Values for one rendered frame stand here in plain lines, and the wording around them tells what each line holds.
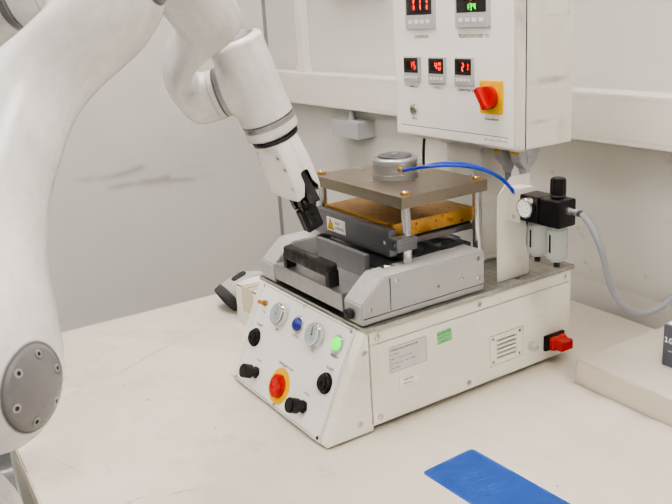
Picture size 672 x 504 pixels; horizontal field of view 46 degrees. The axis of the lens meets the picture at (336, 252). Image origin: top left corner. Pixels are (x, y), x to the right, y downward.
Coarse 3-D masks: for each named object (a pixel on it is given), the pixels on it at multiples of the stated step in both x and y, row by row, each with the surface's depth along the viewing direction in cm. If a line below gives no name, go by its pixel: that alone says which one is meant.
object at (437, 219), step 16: (336, 208) 141; (352, 208) 139; (368, 208) 139; (384, 208) 138; (416, 208) 136; (432, 208) 136; (448, 208) 135; (464, 208) 135; (384, 224) 129; (400, 224) 128; (416, 224) 130; (432, 224) 132; (448, 224) 134; (464, 224) 136
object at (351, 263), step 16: (320, 240) 140; (336, 256) 136; (352, 256) 132; (368, 256) 129; (288, 272) 138; (304, 272) 135; (352, 272) 133; (304, 288) 134; (320, 288) 129; (336, 288) 126; (336, 304) 126
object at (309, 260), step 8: (288, 248) 136; (296, 248) 135; (288, 256) 136; (296, 256) 134; (304, 256) 131; (312, 256) 130; (320, 256) 130; (288, 264) 138; (304, 264) 132; (312, 264) 130; (320, 264) 127; (328, 264) 126; (336, 264) 126; (320, 272) 128; (328, 272) 126; (336, 272) 127; (328, 280) 126; (336, 280) 127
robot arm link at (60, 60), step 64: (64, 0) 69; (128, 0) 71; (0, 64) 68; (64, 64) 70; (0, 128) 67; (64, 128) 72; (0, 192) 65; (0, 256) 63; (0, 320) 60; (0, 384) 58; (0, 448) 60
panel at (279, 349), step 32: (256, 320) 145; (288, 320) 137; (320, 320) 129; (256, 352) 143; (288, 352) 135; (320, 352) 127; (256, 384) 140; (288, 384) 132; (288, 416) 130; (320, 416) 124
